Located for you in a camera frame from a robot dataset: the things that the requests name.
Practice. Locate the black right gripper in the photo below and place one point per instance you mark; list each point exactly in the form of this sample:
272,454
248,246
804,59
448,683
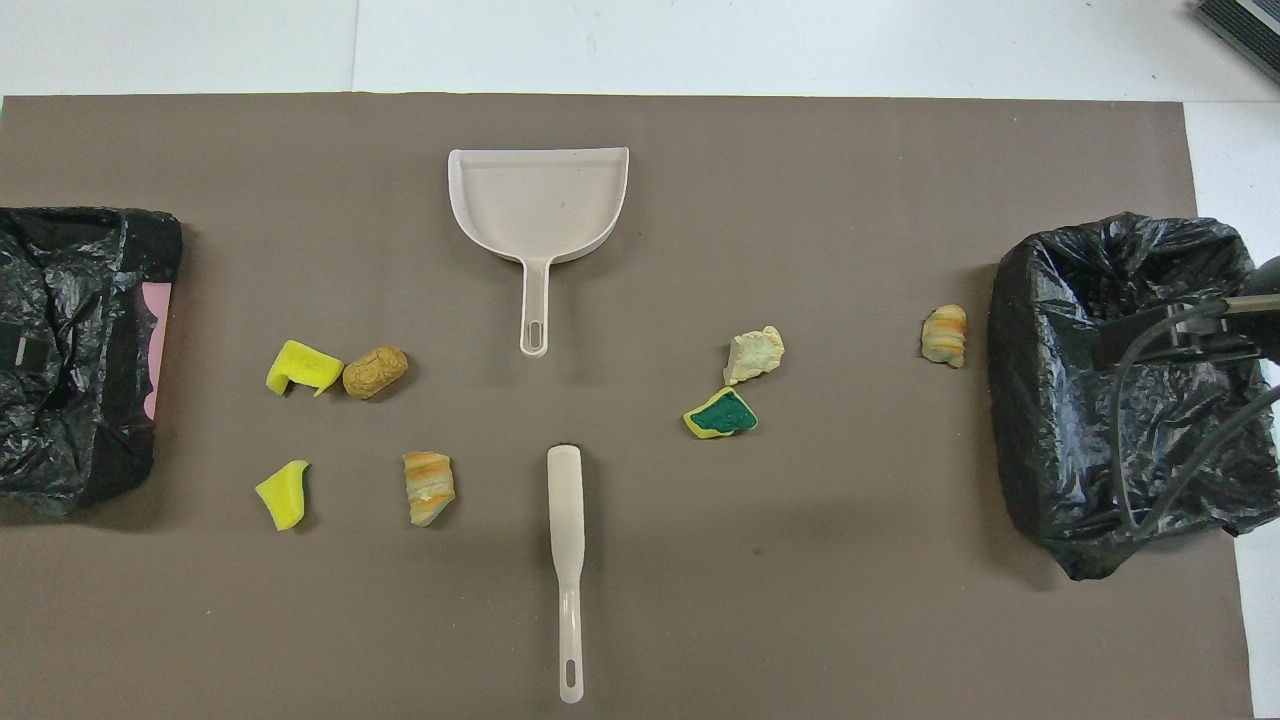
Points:
1160,340

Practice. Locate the striped toy croissant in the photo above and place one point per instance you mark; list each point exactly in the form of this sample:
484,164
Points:
944,335
428,488

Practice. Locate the pale yellow foam piece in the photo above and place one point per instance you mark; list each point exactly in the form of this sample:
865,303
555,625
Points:
755,355

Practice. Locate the green and yellow sponge piece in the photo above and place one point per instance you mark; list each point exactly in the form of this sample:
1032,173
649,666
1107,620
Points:
722,413

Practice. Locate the beige hand brush black bristles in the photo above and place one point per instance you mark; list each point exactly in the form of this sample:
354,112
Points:
565,500

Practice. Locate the beige plastic dustpan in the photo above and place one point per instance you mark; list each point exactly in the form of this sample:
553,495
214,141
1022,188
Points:
540,205

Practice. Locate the golden brown bread roll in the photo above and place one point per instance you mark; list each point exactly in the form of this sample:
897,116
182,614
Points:
375,372

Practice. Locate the large yellow sponge block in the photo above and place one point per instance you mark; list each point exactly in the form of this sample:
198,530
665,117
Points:
300,365

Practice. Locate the small yellow sponge wedge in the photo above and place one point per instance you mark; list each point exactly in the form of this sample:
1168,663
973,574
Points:
285,498

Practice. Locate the pink bin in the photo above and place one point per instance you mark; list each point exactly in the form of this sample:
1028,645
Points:
158,340

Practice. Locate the black trash bag over pink bin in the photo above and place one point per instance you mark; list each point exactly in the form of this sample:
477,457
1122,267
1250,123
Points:
60,300

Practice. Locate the black ribbed device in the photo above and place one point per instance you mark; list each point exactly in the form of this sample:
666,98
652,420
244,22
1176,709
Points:
1245,25

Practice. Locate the brown table mat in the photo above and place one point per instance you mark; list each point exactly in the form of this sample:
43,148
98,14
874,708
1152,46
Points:
800,250

